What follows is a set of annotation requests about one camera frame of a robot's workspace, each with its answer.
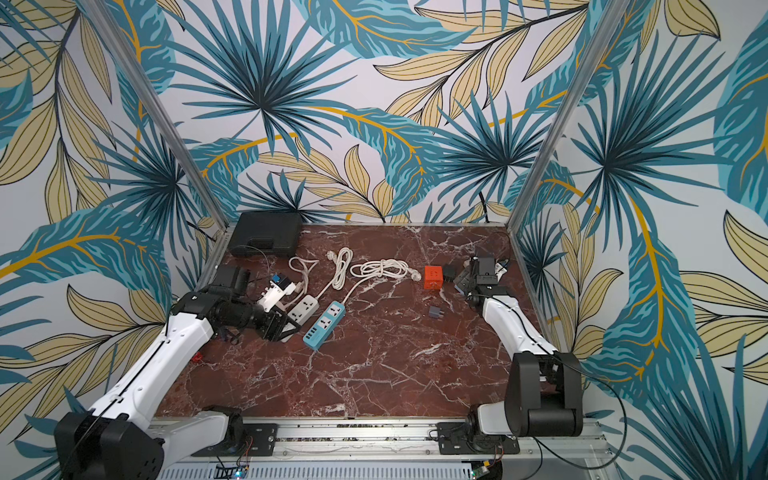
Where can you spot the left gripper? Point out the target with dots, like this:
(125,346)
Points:
(276,333)

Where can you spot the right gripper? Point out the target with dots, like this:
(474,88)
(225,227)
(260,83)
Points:
(474,285)

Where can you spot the white power strip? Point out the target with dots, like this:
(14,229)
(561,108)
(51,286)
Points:
(303,311)

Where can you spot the red plug adapter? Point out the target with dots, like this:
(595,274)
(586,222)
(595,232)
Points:
(433,277)

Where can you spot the dark grey plug adapter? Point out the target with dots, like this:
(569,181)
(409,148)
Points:
(435,312)

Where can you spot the black plug adapter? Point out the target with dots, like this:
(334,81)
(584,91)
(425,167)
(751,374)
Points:
(449,273)

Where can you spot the teal power strip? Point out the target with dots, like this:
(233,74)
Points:
(324,326)

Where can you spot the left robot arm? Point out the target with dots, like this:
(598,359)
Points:
(114,438)

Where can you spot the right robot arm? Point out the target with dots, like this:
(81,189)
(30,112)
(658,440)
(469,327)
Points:
(543,394)

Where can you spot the black plastic case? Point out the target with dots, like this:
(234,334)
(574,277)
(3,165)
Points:
(268,232)

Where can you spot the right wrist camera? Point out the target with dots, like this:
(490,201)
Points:
(501,268)

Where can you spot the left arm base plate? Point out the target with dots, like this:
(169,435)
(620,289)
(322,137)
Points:
(250,439)

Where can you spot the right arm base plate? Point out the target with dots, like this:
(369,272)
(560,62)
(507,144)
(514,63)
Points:
(458,438)

